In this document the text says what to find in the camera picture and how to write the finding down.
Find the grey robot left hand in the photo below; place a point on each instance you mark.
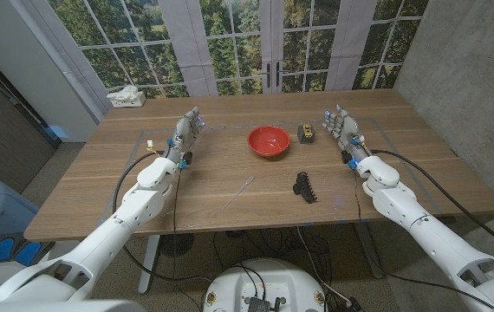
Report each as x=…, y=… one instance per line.
x=184, y=134

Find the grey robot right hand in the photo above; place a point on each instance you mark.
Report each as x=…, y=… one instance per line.
x=349, y=130

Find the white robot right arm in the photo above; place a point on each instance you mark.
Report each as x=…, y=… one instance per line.
x=403, y=203

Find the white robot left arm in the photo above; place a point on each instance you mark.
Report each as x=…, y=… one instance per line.
x=134, y=208

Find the black hair clip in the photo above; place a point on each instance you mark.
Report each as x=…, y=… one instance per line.
x=304, y=187

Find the red bowl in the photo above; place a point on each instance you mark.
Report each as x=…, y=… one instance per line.
x=268, y=141

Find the small black yellow toy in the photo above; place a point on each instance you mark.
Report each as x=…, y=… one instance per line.
x=306, y=133

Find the white power strip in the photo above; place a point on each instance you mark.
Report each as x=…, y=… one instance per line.
x=131, y=103

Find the white crumpled tissue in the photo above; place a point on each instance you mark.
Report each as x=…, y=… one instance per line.
x=123, y=92

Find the printed window backdrop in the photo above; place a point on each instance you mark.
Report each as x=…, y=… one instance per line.
x=229, y=43

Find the round black fan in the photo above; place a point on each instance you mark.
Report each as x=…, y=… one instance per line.
x=177, y=245

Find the grey table leg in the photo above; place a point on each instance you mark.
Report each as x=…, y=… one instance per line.
x=372, y=260

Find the white table leg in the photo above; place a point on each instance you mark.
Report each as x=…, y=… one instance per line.
x=148, y=264

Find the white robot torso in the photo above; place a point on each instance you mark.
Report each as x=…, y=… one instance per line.
x=268, y=277

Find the blue black foot pedal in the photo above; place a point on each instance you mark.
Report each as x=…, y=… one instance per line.
x=13, y=251

